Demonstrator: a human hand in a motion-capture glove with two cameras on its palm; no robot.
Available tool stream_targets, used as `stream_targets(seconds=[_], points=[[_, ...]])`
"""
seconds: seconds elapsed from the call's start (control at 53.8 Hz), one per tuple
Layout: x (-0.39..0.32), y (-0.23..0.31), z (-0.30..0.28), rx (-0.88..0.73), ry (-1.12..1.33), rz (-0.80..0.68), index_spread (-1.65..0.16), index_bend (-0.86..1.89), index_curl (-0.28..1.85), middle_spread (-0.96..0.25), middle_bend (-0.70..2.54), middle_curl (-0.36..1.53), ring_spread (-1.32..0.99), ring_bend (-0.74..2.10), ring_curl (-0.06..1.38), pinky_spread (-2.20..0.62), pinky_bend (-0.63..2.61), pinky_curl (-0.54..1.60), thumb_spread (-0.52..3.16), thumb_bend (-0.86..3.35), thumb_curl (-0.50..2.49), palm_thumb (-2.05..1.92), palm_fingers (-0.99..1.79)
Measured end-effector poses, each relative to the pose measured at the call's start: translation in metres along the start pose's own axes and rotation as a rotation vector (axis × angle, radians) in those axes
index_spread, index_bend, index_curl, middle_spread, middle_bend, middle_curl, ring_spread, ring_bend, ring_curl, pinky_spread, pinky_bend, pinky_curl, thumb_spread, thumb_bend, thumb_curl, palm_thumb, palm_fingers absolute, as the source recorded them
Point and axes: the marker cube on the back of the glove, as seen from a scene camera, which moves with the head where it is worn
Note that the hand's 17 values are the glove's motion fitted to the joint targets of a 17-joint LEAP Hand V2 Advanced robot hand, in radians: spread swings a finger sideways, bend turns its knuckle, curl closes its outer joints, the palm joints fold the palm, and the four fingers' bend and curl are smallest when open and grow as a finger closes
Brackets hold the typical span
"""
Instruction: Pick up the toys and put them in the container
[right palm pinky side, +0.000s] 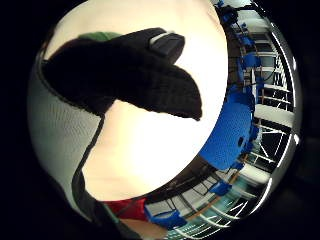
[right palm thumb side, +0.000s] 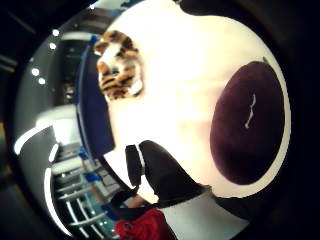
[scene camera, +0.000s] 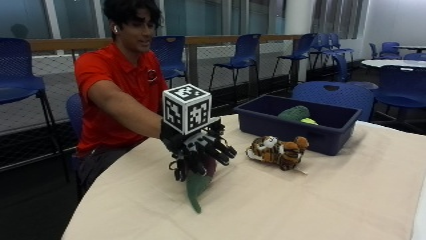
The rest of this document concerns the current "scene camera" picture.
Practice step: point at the green plush dinosaur toy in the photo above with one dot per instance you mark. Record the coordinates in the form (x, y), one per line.
(197, 186)

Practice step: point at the white marker cube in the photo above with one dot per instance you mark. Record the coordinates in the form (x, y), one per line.
(186, 108)

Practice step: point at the tiger plush toy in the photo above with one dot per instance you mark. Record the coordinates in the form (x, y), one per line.
(278, 152)

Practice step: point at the beige tablecloth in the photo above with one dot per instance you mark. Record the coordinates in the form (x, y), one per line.
(266, 186)

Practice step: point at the dark blue plastic bin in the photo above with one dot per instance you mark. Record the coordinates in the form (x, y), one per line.
(297, 125)

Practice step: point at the the person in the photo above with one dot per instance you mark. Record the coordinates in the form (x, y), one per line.
(120, 80)

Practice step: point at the blue plastic chair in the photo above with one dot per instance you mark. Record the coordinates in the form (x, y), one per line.
(75, 113)
(298, 51)
(330, 45)
(386, 50)
(20, 73)
(170, 56)
(241, 56)
(401, 88)
(334, 95)

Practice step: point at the wooden railing with mesh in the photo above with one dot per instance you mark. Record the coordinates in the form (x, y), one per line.
(221, 53)

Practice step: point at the white earbud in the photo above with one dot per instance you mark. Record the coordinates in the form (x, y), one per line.
(115, 29)

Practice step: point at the white round table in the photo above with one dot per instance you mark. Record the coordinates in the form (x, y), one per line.
(410, 48)
(394, 63)

